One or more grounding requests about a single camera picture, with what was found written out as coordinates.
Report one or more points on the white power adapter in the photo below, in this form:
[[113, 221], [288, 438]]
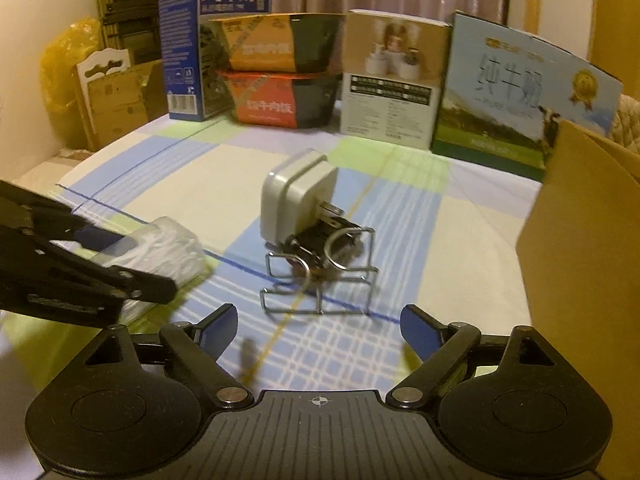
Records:
[[295, 195]]

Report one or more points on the light blue cow milk box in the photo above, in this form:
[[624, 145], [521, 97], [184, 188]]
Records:
[[500, 100]]

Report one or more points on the dark blue milk carton box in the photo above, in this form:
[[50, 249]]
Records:
[[185, 50]]

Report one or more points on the yellow plastic bag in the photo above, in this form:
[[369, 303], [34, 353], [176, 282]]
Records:
[[65, 70]]

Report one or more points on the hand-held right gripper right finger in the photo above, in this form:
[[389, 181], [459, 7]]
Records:
[[417, 332]]

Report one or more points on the checked tablecloth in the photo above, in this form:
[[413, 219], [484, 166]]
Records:
[[320, 355]]

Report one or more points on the brown cardboard box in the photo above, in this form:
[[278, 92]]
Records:
[[585, 285]]

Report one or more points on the small black adapter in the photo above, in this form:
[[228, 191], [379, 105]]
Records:
[[320, 240]]

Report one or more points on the white product box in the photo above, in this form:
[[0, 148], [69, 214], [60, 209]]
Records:
[[390, 80]]

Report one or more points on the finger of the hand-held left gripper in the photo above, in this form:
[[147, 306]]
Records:
[[97, 239], [140, 287]]

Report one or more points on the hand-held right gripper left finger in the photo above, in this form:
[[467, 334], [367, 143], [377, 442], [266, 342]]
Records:
[[222, 322]]

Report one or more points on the white carved board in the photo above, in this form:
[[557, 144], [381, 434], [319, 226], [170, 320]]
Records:
[[102, 65]]

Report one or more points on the quilted beige chair cover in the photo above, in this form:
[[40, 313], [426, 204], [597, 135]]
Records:
[[627, 125]]

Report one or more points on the red label instant rice bowl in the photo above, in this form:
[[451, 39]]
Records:
[[280, 100]]

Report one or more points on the yellow label instant rice bowl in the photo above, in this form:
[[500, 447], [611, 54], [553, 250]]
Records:
[[270, 42]]

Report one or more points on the wooden door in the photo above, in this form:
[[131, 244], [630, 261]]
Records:
[[615, 20]]

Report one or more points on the clear cotton swab box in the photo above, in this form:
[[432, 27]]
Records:
[[165, 250]]

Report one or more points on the folded cardboard boxes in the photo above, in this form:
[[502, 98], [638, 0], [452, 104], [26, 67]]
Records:
[[125, 110]]

